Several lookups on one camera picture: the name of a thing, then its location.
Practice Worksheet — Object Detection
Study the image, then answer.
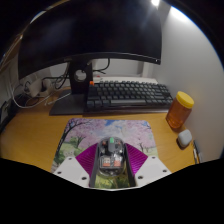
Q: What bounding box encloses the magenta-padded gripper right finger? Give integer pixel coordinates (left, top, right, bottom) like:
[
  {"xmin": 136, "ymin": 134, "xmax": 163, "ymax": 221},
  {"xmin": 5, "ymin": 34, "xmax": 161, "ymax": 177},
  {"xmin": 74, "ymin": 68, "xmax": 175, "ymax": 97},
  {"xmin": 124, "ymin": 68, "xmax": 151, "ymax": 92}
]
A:
[{"xmin": 123, "ymin": 142, "xmax": 172, "ymax": 188}]

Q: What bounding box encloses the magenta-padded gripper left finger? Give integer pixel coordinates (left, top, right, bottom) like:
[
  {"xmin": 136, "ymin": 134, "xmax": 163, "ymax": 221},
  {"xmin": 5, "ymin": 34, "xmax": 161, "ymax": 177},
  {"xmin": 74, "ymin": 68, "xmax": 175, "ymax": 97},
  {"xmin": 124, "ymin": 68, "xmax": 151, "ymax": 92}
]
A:
[{"xmin": 53, "ymin": 142, "xmax": 100, "ymax": 189}]

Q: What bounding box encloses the transparent computer mouse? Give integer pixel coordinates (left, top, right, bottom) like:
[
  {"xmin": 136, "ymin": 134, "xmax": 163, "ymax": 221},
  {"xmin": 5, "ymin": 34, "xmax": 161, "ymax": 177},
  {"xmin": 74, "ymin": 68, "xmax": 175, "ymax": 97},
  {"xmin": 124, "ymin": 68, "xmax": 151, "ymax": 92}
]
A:
[{"xmin": 96, "ymin": 136, "xmax": 127, "ymax": 177}]

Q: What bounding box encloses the cherry blossom print mouse pad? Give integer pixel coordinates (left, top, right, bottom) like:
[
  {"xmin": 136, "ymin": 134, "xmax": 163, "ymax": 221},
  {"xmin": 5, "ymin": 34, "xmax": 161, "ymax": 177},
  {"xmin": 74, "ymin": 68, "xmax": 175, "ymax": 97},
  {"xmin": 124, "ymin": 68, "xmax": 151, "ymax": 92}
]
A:
[{"xmin": 50, "ymin": 117, "xmax": 159, "ymax": 189}]

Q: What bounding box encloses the white earbuds case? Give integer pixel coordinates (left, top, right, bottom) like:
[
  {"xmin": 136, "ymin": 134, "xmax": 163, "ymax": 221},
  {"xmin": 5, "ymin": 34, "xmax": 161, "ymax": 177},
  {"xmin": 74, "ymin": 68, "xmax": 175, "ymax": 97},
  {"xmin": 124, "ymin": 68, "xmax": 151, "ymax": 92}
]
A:
[{"xmin": 176, "ymin": 128, "xmax": 194, "ymax": 149}]

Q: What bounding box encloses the orange jar with yellow lid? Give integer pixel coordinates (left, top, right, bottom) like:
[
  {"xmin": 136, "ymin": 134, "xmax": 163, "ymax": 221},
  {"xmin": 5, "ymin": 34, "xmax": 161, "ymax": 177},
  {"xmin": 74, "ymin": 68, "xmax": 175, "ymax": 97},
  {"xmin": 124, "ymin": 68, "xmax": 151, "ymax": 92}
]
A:
[{"xmin": 165, "ymin": 90, "xmax": 195, "ymax": 130}]

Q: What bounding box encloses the dark mechanical keyboard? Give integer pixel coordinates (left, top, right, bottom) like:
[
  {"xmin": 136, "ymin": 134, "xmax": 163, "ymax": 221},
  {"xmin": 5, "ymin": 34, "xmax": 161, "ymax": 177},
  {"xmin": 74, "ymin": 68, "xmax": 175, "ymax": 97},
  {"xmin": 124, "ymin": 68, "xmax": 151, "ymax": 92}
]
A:
[{"xmin": 85, "ymin": 79, "xmax": 174, "ymax": 113}]

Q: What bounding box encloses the white power strip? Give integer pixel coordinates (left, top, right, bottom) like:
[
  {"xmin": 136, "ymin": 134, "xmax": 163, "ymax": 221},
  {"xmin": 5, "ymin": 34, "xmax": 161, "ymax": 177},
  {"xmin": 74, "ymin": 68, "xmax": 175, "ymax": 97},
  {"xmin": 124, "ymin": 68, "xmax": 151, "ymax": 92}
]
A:
[{"xmin": 24, "ymin": 78, "xmax": 54, "ymax": 99}]

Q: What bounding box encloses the black computer monitor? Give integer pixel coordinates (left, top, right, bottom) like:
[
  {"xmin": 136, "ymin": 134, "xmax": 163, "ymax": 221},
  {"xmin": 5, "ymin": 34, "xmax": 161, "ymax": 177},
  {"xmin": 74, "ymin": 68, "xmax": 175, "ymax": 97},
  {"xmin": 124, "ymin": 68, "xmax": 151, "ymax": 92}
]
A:
[{"xmin": 17, "ymin": 0, "xmax": 164, "ymax": 117}]

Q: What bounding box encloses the white cable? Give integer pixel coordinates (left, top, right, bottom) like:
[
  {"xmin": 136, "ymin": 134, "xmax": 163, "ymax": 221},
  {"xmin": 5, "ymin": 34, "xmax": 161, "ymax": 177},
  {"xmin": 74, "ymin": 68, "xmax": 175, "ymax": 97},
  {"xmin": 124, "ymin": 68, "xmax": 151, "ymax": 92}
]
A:
[{"xmin": 11, "ymin": 83, "xmax": 73, "ymax": 109}]

